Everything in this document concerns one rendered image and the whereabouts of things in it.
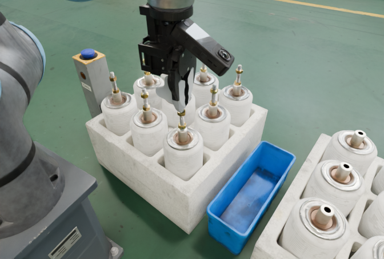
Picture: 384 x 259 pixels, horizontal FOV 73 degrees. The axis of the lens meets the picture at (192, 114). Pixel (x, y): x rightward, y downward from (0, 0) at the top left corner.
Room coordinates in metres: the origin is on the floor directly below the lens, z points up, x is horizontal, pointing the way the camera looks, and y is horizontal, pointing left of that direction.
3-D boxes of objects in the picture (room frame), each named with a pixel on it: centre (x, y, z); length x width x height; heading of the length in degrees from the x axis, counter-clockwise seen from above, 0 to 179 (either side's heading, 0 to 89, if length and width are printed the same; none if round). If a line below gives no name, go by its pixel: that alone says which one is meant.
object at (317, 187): (0.33, -0.30, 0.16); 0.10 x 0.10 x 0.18
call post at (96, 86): (0.72, 0.31, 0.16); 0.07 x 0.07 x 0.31; 51
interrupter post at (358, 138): (0.42, -0.37, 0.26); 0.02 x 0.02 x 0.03
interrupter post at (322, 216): (0.23, -0.23, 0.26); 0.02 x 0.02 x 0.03
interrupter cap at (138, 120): (0.51, 0.11, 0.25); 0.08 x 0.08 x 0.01
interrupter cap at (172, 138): (0.43, 0.02, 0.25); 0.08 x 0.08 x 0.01
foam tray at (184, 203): (0.60, 0.04, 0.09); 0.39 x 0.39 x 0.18; 51
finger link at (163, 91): (0.42, 0.05, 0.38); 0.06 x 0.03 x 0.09; 65
